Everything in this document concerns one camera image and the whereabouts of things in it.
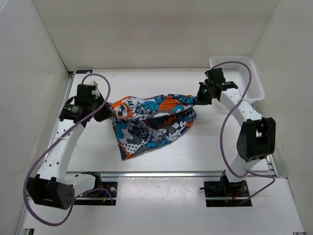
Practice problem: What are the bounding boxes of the colourful patterned shorts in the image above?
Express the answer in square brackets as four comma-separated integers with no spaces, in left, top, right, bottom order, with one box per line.
[110,94,197,160]

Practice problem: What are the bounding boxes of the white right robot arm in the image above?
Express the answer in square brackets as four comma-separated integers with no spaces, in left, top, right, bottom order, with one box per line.
[196,68,276,196]

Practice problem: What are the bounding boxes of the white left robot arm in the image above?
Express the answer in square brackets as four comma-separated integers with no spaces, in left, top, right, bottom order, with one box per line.
[23,82,112,210]

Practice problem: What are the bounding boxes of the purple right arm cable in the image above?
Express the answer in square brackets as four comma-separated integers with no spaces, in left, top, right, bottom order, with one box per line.
[210,60,277,206]

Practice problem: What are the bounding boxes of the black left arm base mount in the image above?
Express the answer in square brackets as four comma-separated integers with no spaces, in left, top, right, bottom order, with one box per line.
[74,181,118,206]

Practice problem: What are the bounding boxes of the white perforated plastic basket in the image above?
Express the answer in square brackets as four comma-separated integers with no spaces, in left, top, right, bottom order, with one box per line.
[209,55,265,104]

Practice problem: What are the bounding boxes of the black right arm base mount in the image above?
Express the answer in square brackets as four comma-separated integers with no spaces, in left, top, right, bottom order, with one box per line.
[199,181,252,208]

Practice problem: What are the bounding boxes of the aluminium left frame rail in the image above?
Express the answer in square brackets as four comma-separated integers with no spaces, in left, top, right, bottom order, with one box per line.
[14,70,75,235]

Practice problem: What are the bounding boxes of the aluminium right frame rail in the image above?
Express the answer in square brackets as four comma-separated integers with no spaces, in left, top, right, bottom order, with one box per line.
[252,103,307,235]

